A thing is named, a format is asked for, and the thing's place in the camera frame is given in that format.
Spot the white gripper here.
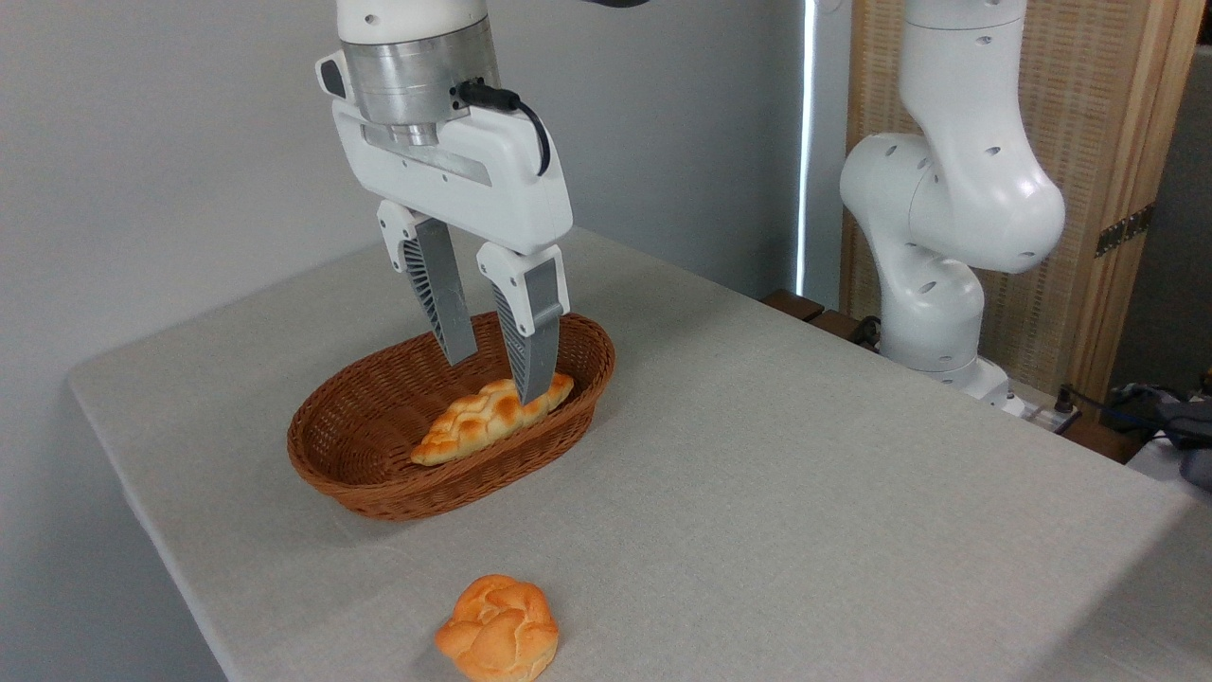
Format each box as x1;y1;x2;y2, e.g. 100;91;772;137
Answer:
315;52;574;405

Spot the long braided bread loaf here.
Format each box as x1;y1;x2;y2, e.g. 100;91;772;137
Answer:
410;373;576;467

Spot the round knotted bread roll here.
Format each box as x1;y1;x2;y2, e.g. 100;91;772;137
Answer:
435;574;560;682

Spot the brown wicker oval basket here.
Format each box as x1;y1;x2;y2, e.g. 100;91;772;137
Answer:
287;311;616;522

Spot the bright vertical light strip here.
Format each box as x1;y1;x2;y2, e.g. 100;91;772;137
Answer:
795;0;817;296

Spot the grey tablecloth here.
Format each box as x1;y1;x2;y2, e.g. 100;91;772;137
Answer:
68;225;1212;682

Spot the wooden rattan folding screen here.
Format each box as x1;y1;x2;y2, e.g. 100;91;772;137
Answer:
840;0;1208;404

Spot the metal screen hinge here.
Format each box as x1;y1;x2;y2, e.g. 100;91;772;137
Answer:
1096;204;1156;259

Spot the dark grey bag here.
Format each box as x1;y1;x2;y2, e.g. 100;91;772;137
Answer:
1103;379;1212;489

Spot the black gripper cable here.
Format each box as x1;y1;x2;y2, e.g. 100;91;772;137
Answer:
457;81;552;178

